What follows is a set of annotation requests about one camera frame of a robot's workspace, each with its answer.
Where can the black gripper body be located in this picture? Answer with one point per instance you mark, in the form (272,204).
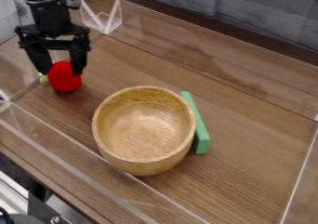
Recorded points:
(72,35)

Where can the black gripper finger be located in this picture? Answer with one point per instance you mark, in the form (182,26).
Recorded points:
(40,59)
(77,54)

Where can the red felt strawberry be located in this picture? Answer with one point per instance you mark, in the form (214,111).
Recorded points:
(60,77)

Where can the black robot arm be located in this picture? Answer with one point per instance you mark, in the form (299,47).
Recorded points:
(51,16)

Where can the wooden bowl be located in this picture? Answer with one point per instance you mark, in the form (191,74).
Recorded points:
(143,127)

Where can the green rectangular block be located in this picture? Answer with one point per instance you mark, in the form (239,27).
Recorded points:
(202,139)

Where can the black metal bracket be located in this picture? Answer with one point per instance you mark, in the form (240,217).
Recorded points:
(40,210)

